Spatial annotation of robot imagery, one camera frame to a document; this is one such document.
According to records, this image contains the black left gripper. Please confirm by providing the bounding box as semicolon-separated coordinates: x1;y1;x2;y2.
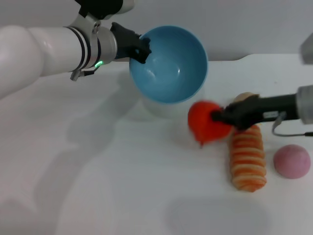
110;22;152;65

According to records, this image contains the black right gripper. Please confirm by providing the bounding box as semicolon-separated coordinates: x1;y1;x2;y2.
212;94;299;130

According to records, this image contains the orange toy fruit with stem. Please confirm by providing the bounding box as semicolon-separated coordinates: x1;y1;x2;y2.
187;100;233;149

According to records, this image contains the blue bowl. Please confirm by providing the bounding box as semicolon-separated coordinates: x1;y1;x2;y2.
129;25;209;118

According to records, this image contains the beige round bun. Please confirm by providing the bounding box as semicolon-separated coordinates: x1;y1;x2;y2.
233;92;260;104

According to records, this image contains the orange striped bread loaf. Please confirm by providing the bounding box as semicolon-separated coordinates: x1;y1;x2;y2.
228;124;268;193

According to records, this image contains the pink round bun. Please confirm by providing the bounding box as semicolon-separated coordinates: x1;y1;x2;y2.
273;144;312;180

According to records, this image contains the left arm connector cable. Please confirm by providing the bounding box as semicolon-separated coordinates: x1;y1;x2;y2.
70;65;100;81

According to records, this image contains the arm connector cable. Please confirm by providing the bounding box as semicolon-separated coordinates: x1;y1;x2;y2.
70;65;100;81
272;112;313;137

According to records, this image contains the right arm connector cable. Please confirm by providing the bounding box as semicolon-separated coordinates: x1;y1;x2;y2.
272;112;313;137

